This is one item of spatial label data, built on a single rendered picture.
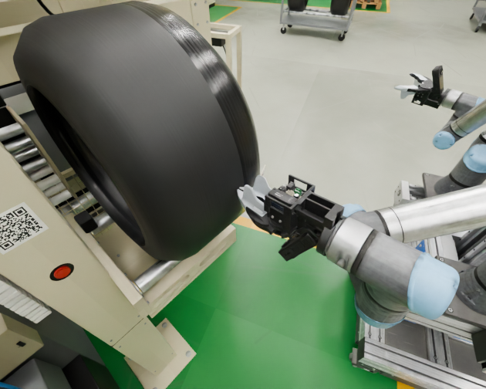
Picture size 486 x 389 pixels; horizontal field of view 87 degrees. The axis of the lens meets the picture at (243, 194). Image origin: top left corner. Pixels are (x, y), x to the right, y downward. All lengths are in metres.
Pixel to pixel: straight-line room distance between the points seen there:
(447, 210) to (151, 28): 0.60
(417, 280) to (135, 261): 0.79
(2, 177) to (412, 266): 0.59
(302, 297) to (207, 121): 1.43
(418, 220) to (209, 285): 1.38
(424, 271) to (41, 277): 0.67
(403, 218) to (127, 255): 0.80
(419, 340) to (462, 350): 0.19
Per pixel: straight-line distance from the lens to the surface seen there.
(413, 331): 1.64
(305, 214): 0.41
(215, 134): 0.46
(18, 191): 0.55
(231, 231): 0.87
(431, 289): 0.40
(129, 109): 0.42
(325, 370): 1.65
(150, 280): 0.77
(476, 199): 0.61
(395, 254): 0.40
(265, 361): 1.60
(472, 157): 1.37
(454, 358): 1.69
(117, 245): 1.01
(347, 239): 0.40
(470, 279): 1.14
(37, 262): 0.65
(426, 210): 0.57
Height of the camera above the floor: 1.58
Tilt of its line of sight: 47 degrees down
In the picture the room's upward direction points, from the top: straight up
